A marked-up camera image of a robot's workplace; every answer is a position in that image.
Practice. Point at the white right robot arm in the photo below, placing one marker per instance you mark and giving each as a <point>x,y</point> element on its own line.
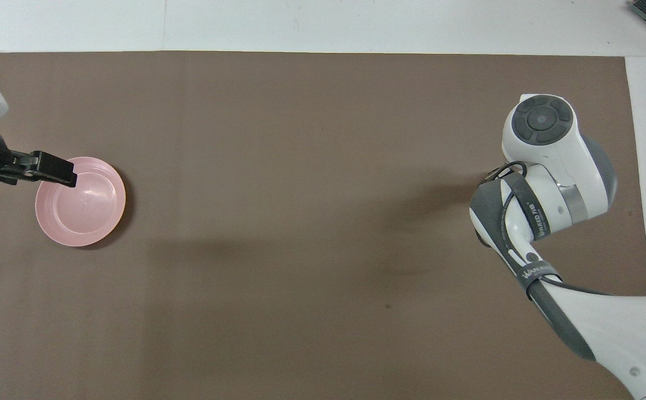
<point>556,155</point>

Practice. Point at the pink plate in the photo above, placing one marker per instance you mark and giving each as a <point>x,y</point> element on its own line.
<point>84,216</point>

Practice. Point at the brown table mat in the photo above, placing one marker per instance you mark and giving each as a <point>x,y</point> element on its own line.
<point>312,166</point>

